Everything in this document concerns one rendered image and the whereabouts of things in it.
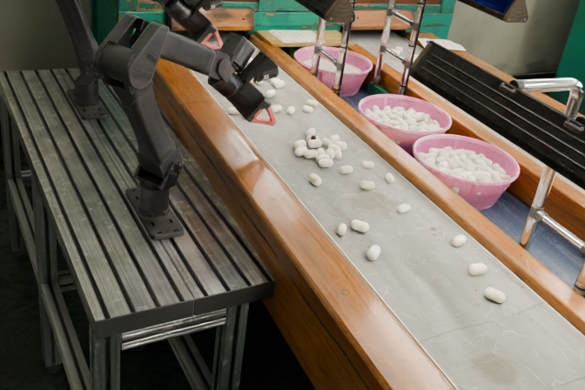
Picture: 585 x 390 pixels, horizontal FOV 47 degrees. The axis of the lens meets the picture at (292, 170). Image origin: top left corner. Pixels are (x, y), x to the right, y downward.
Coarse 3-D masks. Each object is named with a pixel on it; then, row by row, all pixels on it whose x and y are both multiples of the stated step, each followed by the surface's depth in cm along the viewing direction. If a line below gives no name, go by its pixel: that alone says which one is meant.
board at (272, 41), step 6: (258, 30) 238; (264, 30) 239; (312, 30) 247; (330, 30) 250; (336, 30) 252; (264, 36) 234; (270, 36) 235; (324, 36) 243; (330, 36) 244; (336, 36) 245; (270, 42) 228; (276, 42) 229; (324, 42) 237; (330, 42) 237; (336, 42) 238
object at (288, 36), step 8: (272, 32) 238; (280, 32) 239; (288, 32) 241; (296, 32) 242; (304, 32) 243; (312, 32) 245; (280, 40) 231; (288, 40) 232; (296, 40) 233; (304, 40) 235; (312, 40) 236
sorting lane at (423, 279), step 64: (256, 128) 173; (320, 128) 179; (320, 192) 148; (384, 192) 151; (384, 256) 129; (448, 256) 132; (448, 320) 114; (512, 320) 116; (512, 384) 102; (576, 384) 104
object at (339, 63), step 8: (352, 0) 185; (320, 24) 202; (344, 24) 189; (320, 32) 203; (344, 32) 190; (320, 40) 205; (344, 40) 191; (320, 48) 205; (344, 48) 191; (328, 56) 200; (344, 56) 193; (312, 64) 209; (336, 64) 196; (344, 64) 194; (312, 72) 210; (336, 72) 196; (336, 80) 196; (336, 88) 197
